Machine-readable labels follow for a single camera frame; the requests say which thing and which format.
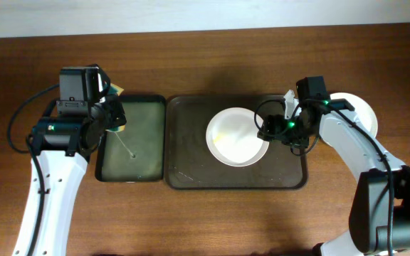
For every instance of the green yellow sponge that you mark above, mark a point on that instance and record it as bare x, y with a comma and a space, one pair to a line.
114, 92

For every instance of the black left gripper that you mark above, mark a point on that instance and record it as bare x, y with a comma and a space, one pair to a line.
117, 104

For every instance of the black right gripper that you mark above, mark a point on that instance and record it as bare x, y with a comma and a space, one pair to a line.
273, 125

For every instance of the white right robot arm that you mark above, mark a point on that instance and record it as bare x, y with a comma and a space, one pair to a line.
379, 220

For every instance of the grey white plate bottom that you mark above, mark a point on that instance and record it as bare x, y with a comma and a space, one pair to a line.
361, 113

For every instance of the black water tray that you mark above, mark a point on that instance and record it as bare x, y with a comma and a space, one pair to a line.
136, 154

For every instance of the brown serving tray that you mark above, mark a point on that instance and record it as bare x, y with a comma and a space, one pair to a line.
188, 163

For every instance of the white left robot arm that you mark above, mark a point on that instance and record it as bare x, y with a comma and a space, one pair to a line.
60, 148

